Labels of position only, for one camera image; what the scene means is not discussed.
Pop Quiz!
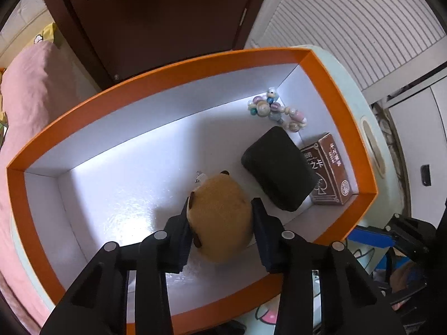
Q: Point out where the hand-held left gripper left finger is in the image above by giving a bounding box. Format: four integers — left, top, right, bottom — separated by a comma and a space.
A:
40, 199, 192, 335

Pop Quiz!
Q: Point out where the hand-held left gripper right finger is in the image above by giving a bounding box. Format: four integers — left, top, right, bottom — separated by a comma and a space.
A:
251, 197, 407, 335

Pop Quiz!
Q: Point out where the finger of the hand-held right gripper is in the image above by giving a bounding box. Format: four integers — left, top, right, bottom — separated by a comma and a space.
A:
347, 213, 437, 262
382, 248, 397, 283

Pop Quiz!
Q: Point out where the brown plush toy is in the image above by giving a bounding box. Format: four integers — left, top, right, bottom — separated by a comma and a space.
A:
187, 171, 254, 262

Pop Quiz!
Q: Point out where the black pouch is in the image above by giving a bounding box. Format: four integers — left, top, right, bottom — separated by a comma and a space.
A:
241, 126, 319, 212

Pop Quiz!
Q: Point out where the brown card box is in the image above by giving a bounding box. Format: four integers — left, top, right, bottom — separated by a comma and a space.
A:
299, 133, 360, 206

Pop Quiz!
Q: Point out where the orange cardboard box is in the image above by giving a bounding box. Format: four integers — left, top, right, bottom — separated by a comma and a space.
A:
6, 47, 379, 335

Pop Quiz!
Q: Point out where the white cabinet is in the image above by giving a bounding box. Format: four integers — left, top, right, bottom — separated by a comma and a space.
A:
370, 61, 447, 217

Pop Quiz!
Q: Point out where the white slatted panel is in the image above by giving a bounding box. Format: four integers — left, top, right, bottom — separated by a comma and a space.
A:
244, 0, 447, 91

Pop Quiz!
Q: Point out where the pink bed blanket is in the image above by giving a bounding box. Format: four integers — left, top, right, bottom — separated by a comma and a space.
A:
0, 40, 105, 325

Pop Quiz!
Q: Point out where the dark brown door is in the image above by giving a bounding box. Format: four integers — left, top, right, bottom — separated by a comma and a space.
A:
37, 0, 276, 89

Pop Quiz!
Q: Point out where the yellow cartoon pillow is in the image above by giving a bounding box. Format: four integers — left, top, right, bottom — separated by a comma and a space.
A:
35, 23, 58, 44

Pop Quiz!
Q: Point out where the pastel bead bracelet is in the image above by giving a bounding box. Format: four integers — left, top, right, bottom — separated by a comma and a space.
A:
247, 89, 308, 133

